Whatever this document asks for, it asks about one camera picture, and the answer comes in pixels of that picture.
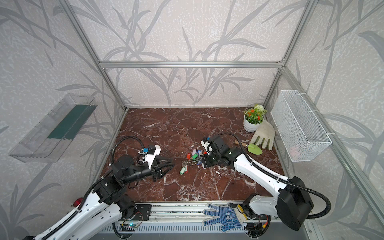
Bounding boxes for steel key ring disc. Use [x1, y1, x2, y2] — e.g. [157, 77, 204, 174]
[180, 149, 207, 175]

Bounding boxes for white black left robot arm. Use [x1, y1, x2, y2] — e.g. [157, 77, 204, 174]
[25, 136, 175, 240]

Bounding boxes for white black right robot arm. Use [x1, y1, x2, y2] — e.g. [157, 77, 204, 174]
[201, 133, 332, 232]

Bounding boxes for green garden trowel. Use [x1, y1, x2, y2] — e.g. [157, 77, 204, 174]
[235, 141, 263, 155]

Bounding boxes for white potted flower plant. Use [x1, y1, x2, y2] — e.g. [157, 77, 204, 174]
[243, 105, 267, 133]

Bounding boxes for beige work glove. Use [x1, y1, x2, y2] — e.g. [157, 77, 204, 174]
[250, 120, 276, 151]

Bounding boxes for green circuit board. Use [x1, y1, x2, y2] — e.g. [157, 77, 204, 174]
[120, 222, 142, 232]

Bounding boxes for blue dotted work glove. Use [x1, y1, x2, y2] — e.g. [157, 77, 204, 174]
[202, 203, 247, 233]

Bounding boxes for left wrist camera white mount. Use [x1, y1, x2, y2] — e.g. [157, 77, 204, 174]
[137, 145, 161, 169]

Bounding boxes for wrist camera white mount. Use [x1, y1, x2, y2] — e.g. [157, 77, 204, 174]
[201, 137, 212, 155]
[137, 145, 161, 169]

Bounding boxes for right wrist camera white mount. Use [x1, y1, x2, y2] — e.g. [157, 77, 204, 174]
[201, 137, 212, 155]

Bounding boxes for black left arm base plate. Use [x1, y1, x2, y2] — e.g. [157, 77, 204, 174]
[129, 204, 152, 221]

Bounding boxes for white wire mesh basket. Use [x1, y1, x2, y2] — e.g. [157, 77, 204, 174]
[271, 90, 332, 162]

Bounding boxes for clear plastic wall tray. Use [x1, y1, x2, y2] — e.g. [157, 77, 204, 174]
[9, 94, 97, 163]

